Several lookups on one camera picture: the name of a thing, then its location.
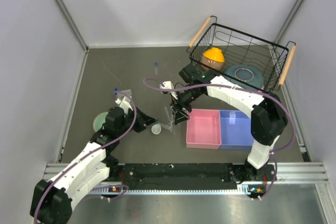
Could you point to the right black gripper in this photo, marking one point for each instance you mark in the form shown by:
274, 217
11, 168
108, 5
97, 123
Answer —
180, 116

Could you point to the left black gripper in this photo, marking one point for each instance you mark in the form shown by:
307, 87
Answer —
143, 120

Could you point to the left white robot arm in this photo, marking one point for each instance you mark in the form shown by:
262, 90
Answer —
55, 199

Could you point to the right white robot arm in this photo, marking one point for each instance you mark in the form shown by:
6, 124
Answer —
267, 118

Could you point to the clear plastic pipette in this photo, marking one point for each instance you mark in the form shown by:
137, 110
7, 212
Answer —
171, 118
171, 123
168, 113

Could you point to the white crucible cup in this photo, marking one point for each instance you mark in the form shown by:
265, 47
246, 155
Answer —
156, 129

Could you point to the pink plastic bin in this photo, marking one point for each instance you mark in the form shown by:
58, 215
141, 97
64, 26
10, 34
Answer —
203, 129

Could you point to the clear test tube rack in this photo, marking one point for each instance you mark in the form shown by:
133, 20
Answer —
123, 97

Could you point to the light green plate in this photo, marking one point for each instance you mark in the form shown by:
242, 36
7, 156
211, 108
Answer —
99, 121

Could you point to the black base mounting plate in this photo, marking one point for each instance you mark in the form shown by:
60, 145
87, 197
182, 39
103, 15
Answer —
179, 176

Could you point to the blue plastic bin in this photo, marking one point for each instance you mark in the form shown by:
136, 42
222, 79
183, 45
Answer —
235, 131

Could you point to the orange and brown bowl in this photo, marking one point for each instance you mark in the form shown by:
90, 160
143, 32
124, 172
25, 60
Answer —
213, 58

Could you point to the dark blue plate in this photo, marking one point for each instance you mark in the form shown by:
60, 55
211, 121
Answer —
245, 76

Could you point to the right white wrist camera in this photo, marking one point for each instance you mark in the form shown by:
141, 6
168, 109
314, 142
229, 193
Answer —
168, 85

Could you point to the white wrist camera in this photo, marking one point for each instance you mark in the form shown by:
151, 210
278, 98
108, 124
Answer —
126, 108
168, 85

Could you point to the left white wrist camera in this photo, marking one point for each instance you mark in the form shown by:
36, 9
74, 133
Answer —
126, 108

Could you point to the black wire dish basket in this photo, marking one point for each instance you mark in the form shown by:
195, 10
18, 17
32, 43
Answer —
240, 48

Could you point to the aluminium frame rail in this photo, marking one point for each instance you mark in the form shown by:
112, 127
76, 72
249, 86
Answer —
282, 173

